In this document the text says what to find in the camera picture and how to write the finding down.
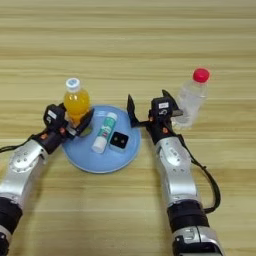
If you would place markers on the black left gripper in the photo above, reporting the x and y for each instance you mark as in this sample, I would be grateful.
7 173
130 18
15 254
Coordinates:
53 140

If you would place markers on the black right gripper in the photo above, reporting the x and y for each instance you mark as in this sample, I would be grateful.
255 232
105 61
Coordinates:
161 128

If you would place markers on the orange juice bottle white cap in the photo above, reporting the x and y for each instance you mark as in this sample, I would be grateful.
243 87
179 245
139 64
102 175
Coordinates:
76 101

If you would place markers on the green white glue stick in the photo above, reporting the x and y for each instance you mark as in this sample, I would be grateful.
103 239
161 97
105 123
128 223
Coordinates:
105 131

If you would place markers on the small black cube two dots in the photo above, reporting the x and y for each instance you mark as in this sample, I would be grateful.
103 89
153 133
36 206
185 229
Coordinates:
119 140

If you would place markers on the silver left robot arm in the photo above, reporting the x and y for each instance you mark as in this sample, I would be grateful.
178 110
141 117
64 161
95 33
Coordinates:
23 166

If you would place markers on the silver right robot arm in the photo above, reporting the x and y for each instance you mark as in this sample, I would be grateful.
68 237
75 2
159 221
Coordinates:
176 173

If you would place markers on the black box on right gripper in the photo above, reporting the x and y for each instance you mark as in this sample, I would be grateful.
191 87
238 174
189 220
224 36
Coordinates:
162 107

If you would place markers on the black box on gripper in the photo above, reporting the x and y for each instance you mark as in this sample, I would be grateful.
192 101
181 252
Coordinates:
52 116
162 107

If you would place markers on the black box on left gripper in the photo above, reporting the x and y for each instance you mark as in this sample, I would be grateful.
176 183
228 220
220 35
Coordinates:
52 116

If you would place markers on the clear plastic bottle red cap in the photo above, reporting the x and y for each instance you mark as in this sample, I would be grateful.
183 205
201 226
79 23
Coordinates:
191 96

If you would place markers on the blue round plate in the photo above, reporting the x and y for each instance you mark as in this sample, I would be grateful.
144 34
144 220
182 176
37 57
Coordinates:
116 160

